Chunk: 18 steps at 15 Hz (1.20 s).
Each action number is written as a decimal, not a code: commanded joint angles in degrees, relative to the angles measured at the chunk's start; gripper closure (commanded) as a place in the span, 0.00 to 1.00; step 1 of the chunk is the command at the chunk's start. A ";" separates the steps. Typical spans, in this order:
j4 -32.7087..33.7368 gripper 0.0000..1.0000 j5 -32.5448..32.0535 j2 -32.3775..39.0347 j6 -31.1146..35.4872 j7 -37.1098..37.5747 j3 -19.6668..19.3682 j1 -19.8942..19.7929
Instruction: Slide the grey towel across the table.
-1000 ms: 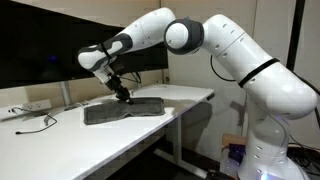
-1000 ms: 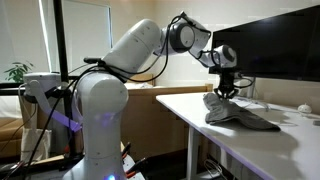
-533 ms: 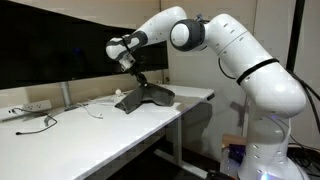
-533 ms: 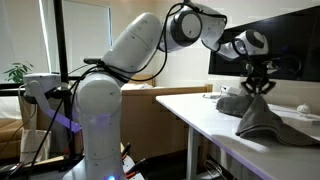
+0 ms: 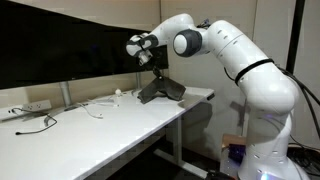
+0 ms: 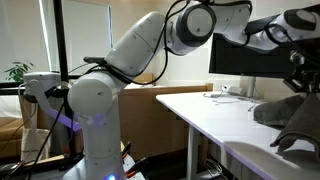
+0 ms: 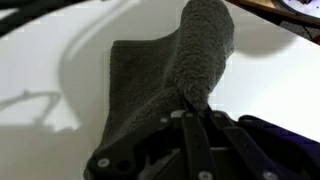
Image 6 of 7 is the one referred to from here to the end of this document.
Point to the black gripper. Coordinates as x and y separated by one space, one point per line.
310 78

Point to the grey towel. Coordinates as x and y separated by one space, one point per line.
293 113

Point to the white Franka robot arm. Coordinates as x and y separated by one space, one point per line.
96 110

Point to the black flat monitor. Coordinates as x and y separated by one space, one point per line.
240 60

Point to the white table leg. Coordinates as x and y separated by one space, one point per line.
192 150

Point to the wooden cabinet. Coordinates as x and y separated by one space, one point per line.
150 123

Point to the wooden base board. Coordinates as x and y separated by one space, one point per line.
56 160

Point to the white paper bag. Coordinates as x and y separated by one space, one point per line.
33 145

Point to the green potted plant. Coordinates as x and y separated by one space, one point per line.
16 71

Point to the tan sofa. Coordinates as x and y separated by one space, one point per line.
10 133

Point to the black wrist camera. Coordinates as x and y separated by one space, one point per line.
292 85

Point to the black camera bar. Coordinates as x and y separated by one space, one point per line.
95 60

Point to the white camera stand arm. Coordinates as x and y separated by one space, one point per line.
40 81

